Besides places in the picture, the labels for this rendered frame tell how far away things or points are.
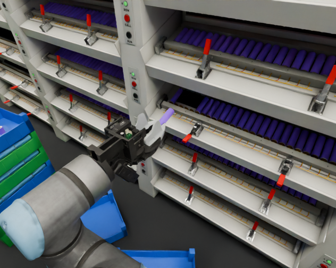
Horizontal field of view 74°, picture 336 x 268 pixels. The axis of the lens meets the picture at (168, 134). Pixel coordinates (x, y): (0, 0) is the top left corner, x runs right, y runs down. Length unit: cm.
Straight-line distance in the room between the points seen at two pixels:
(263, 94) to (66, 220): 47
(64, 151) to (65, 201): 108
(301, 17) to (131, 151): 39
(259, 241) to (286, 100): 58
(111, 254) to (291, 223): 55
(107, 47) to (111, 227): 73
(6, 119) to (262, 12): 98
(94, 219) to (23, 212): 73
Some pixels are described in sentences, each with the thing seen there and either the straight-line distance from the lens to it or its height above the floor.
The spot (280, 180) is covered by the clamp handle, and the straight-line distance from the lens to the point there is 61.
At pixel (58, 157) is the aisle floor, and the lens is 145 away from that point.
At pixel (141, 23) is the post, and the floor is 79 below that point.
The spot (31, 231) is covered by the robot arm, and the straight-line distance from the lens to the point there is 40.
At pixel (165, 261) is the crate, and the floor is 0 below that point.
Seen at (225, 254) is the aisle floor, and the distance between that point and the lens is 104.
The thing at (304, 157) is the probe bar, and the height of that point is 53.
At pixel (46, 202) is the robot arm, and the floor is 64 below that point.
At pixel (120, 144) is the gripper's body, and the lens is 46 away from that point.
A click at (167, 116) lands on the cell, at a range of 59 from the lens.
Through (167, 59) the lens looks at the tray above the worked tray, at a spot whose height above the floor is 69.
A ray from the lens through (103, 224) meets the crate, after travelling 110.
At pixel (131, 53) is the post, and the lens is 71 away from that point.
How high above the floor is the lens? 94
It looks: 40 degrees down
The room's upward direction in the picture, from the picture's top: straight up
